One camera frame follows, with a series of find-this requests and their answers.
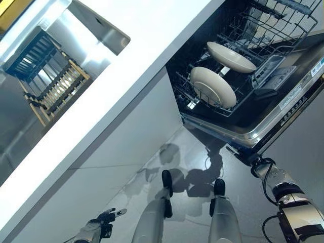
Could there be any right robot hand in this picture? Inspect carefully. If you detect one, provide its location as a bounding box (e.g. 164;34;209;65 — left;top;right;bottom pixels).
249;155;275;170

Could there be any stainless steel sink basin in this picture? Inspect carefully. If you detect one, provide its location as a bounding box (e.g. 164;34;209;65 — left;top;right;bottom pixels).
0;0;131;186

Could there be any white cabinet door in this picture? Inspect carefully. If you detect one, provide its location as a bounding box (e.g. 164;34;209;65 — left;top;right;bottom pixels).
0;166;143;243
67;72;184;171

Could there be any right robot leg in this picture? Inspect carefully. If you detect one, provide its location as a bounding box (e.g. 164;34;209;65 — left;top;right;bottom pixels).
208;178;239;243

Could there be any black dish drying rack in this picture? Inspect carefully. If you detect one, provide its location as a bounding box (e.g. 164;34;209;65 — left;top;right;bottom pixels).
4;25;92;128

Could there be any beige ceramic plate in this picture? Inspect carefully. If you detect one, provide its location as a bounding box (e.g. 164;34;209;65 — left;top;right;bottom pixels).
189;66;238;108
207;41;258;74

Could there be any grey cutlery basket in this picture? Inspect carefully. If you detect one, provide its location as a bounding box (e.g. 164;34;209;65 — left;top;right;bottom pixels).
252;55;287;90

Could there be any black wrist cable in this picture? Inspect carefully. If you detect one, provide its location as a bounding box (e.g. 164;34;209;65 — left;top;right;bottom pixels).
261;161;288;243

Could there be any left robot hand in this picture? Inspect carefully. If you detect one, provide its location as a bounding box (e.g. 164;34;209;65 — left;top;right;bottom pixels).
86;207;128;239

